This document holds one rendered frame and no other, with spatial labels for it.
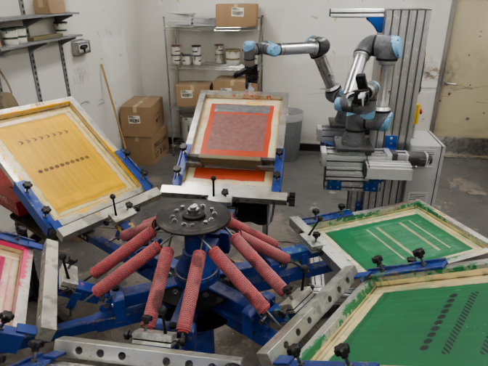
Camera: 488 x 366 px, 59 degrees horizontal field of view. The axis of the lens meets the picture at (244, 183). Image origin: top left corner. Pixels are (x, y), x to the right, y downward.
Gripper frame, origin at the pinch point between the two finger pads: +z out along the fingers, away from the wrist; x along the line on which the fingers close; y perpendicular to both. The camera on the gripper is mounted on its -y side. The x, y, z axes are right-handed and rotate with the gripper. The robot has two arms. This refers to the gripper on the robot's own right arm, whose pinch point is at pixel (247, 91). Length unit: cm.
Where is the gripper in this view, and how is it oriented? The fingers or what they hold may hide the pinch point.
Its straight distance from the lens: 304.9
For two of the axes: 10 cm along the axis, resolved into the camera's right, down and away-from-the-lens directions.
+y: 9.9, 0.6, -1.4
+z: 0.5, 7.6, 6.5
